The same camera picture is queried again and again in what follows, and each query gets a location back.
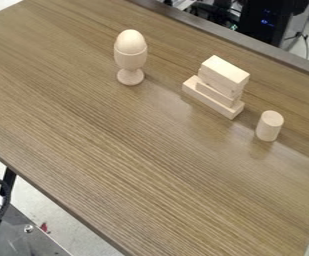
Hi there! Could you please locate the wooden egg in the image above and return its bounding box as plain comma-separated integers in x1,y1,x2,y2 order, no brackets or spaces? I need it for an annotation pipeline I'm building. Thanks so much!
113,29,148,55

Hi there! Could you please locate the thin rectangular wooden block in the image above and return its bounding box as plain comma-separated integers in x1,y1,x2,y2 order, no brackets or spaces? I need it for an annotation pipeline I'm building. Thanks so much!
194,80,244,108

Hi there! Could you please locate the wooden cylinder block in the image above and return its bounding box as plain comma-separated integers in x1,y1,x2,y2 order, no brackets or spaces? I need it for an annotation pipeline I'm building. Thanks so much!
254,110,285,143

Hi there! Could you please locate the long flat wooden block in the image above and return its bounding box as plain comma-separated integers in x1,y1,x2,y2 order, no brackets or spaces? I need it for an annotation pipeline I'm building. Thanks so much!
180,74,247,121

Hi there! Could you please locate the black computer tower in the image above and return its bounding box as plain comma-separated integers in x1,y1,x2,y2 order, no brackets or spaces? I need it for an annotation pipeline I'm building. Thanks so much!
236,0,309,48

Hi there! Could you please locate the thick rectangular wooden block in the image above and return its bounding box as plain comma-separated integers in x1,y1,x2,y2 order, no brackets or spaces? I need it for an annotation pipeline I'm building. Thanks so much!
196,54,252,99

